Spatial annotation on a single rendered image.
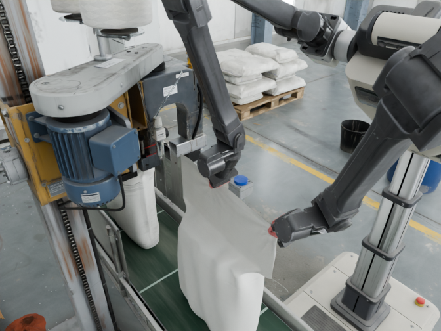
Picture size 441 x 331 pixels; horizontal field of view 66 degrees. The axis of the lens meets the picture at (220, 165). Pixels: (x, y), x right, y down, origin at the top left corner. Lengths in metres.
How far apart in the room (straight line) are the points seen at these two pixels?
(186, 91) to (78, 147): 0.48
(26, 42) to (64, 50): 2.88
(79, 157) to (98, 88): 0.19
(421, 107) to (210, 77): 0.50
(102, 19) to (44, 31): 3.01
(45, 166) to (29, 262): 1.49
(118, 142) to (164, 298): 0.95
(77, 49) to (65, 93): 3.15
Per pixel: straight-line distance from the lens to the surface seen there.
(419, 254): 2.66
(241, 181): 1.44
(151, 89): 1.15
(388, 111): 0.49
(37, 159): 1.09
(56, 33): 3.88
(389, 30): 0.86
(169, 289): 1.65
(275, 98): 4.35
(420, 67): 0.46
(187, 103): 1.24
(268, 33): 6.98
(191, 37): 0.76
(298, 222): 0.75
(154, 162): 1.25
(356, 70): 1.06
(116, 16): 0.85
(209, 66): 0.80
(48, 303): 2.27
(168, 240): 1.86
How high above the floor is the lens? 1.68
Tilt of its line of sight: 32 degrees down
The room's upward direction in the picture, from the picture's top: 1 degrees clockwise
